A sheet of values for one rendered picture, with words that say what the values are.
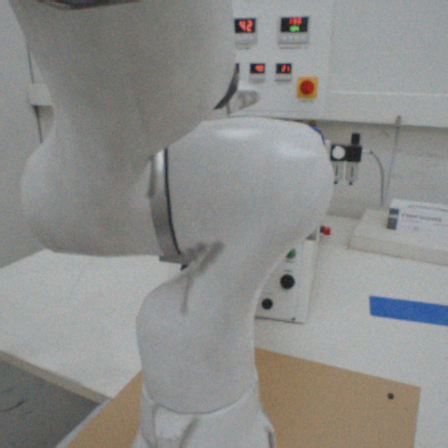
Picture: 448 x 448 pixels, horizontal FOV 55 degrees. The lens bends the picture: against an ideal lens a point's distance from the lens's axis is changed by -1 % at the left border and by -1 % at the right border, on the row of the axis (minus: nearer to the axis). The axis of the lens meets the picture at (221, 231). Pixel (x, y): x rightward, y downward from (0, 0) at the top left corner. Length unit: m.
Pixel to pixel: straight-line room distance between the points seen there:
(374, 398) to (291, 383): 0.11
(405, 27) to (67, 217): 1.43
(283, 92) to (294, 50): 0.11
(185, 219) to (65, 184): 0.09
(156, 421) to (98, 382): 0.45
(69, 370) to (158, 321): 0.54
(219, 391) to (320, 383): 0.27
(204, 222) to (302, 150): 0.09
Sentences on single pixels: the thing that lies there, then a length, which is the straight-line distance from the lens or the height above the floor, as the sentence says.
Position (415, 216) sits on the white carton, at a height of 0.85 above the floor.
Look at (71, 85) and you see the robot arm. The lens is 0.23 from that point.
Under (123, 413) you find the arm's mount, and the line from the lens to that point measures 0.64.
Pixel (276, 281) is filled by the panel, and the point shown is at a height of 0.83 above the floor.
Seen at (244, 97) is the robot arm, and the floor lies 1.25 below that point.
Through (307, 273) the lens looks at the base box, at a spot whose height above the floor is 0.86.
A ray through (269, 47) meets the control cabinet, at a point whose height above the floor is 1.34.
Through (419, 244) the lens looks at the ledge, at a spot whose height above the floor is 0.79.
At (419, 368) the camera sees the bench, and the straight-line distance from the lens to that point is 0.94.
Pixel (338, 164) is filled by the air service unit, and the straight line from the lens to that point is 1.26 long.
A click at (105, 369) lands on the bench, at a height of 0.75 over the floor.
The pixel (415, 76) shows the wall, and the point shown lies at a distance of 1.62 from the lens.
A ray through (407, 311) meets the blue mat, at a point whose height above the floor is 0.75.
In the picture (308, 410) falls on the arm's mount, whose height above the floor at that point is 0.87.
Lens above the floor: 1.29
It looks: 21 degrees down
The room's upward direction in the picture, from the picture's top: straight up
